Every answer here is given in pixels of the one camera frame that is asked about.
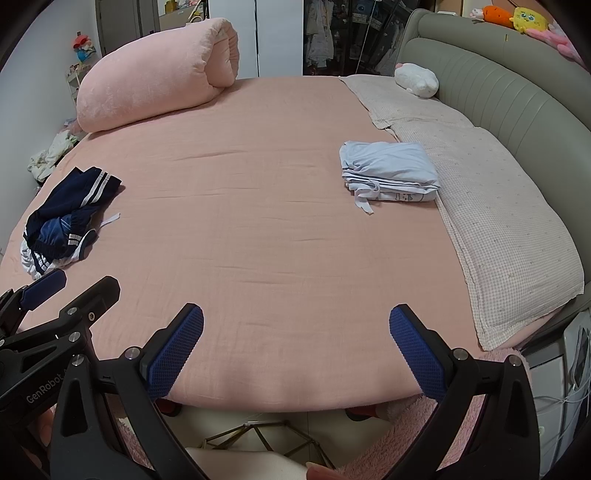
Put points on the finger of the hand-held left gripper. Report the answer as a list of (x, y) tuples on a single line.
[(99, 295), (44, 286)]

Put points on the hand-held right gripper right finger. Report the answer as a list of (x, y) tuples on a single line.
[(415, 355)]

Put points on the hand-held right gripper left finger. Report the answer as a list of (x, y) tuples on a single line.
[(178, 350)]

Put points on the pile of pale clothes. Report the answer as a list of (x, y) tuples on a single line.
[(51, 157)]

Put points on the folded light blue clothes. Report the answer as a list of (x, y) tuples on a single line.
[(388, 166)]

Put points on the open wardrobe with clothes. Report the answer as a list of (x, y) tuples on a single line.
[(323, 37)]

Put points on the white drawer cabinet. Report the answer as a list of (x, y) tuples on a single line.
[(549, 415)]

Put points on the pink bed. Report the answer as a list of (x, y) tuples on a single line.
[(277, 230)]

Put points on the checked beige pillow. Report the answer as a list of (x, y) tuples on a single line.
[(392, 101), (498, 221)]

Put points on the white shelf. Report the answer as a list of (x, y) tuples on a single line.
[(74, 83)]

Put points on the rolled pink quilt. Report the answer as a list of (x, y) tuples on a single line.
[(152, 78)]

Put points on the red and blue toy figure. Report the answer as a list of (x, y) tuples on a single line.
[(83, 46)]

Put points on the grey door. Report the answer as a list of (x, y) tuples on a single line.
[(124, 23)]

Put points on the white plush toy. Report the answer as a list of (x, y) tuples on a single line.
[(415, 79)]

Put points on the beige cardboard box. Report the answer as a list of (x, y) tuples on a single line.
[(178, 21)]

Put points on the grey padded headboard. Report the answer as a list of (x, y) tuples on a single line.
[(508, 83)]

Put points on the white wardrobe doors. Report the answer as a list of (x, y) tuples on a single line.
[(277, 37)]

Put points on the pink plush toy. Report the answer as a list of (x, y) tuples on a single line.
[(558, 41)]

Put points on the orange carrot plush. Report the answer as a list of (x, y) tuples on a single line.
[(496, 16)]

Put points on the yellow plush toy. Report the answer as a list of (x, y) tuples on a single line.
[(528, 19)]

